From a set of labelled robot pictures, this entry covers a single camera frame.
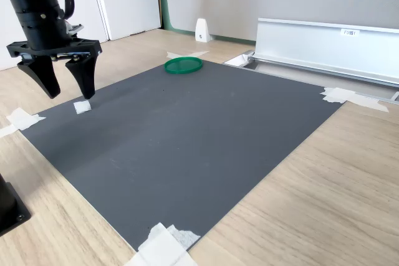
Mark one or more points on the round green lid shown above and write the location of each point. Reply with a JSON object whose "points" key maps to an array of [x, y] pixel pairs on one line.
{"points": [[184, 65]]}

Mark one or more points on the small white bracket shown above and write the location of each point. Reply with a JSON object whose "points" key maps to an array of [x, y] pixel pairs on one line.
{"points": [[202, 30]]}

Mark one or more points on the white tape piece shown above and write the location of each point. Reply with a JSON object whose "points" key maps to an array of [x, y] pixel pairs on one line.
{"points": [[187, 54], [23, 119], [338, 95], [162, 250]]}

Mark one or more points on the dark grey mat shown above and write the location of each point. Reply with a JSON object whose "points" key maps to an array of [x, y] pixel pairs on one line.
{"points": [[187, 141]]}

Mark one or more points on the small white plastic terminal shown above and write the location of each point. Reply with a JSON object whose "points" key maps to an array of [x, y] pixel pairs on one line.
{"points": [[82, 107]]}

